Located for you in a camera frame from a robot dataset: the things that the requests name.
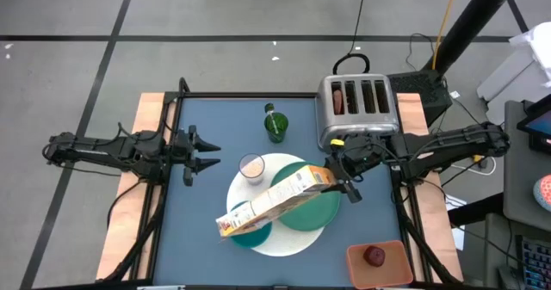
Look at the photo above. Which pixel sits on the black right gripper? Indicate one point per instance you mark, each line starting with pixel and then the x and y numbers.
pixel 361 156

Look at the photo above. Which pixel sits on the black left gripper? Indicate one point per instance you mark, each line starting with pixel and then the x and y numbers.
pixel 177 150

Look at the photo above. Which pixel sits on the orange cereal box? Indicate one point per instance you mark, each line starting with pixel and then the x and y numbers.
pixel 275 199

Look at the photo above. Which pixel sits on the brown bread slice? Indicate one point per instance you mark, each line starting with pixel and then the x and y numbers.
pixel 338 102

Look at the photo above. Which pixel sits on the dark red apple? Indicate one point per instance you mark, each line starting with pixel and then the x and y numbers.
pixel 374 256

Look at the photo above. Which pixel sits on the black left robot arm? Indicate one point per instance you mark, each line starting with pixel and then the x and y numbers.
pixel 107 150

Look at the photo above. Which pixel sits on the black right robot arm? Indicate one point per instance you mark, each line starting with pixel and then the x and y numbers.
pixel 452 146

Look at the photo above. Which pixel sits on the green round plate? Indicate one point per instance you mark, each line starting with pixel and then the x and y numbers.
pixel 318 212

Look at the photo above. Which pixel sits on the clear glass cup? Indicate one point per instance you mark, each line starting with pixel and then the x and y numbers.
pixel 251 169

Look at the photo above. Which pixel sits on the silver four-slot toaster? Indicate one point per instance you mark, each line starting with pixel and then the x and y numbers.
pixel 357 126

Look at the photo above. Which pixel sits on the green plastic cup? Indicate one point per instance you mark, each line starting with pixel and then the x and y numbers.
pixel 276 128

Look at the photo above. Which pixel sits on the teal bowl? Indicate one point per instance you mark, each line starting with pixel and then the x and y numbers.
pixel 254 238

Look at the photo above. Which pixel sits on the light wooden side board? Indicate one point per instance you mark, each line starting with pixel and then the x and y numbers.
pixel 435 212
pixel 125 221

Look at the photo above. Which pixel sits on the orange plastic tray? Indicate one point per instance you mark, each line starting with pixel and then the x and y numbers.
pixel 387 277

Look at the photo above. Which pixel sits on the black perforated base box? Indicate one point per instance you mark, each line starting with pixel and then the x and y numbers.
pixel 419 94

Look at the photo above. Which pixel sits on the grey desk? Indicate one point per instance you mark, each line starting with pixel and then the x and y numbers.
pixel 523 182

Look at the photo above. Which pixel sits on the patterned orange white bowl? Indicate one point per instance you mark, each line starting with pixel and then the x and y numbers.
pixel 543 193

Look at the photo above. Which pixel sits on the black tablet screen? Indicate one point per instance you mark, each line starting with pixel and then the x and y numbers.
pixel 538 124

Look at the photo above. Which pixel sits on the black computer keyboard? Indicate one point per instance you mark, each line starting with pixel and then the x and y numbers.
pixel 538 264

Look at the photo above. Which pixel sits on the black camera stand pole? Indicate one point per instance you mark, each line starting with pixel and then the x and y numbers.
pixel 469 23

